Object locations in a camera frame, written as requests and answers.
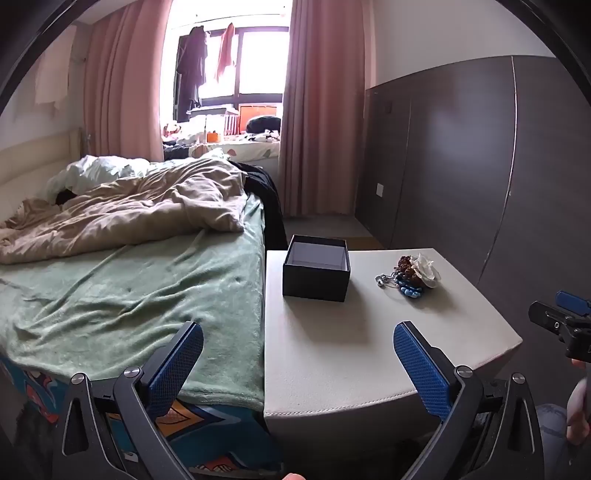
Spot patterned window seat cushion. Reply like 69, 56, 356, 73
164, 138, 281, 160

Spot pink curtain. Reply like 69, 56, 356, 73
83, 0, 174, 162
277, 0, 377, 217

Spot hanging black clothes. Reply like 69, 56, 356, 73
174, 25, 208, 123

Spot orange box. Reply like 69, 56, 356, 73
239, 104, 280, 134

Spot green blanket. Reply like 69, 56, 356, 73
0, 194, 267, 411

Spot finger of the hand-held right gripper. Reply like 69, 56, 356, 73
529, 301, 578, 344
555, 290, 591, 319

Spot blue bead bracelet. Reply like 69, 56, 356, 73
392, 272, 423, 298

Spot cream padded headboard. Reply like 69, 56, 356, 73
0, 129, 86, 204

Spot white duvet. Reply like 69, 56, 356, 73
46, 154, 151, 197

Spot white slatted rack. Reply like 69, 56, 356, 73
187, 105, 238, 137

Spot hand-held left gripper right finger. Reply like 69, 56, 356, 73
392, 320, 544, 480

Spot brown bead bracelet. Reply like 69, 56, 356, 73
394, 255, 423, 284

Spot black box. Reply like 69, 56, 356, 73
281, 234, 352, 303

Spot white upholstered table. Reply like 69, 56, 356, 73
263, 248, 523, 462

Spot hanging pink garment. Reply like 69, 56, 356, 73
215, 23, 237, 84

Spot black bag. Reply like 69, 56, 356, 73
246, 115, 282, 134

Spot white cloth on wall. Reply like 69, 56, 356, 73
33, 48, 80, 110

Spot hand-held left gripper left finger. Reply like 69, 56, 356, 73
52, 320, 205, 480

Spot beige quilt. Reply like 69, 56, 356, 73
0, 157, 247, 265

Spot black garment on bed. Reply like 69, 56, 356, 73
231, 161, 287, 250

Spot person's right hand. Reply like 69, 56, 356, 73
567, 357, 591, 446

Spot person's leg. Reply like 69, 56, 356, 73
538, 402, 571, 480

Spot dark brown wardrobe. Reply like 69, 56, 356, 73
355, 55, 591, 480

